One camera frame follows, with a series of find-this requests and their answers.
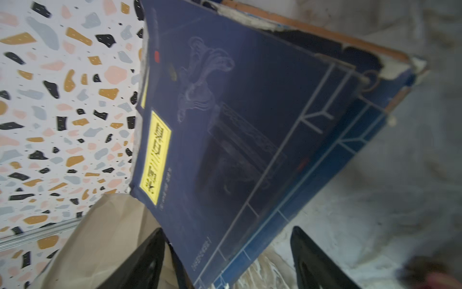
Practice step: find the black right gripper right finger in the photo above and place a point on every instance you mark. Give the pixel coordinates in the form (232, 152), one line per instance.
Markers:
(314, 269)

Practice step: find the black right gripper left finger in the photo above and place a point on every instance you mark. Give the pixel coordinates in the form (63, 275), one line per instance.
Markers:
(143, 267)

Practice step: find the beige canvas floral tote bag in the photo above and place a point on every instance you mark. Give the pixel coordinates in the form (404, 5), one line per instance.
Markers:
(110, 232)

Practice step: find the aluminium corner frame post left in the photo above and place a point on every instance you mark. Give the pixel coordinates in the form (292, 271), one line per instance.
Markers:
(34, 235)

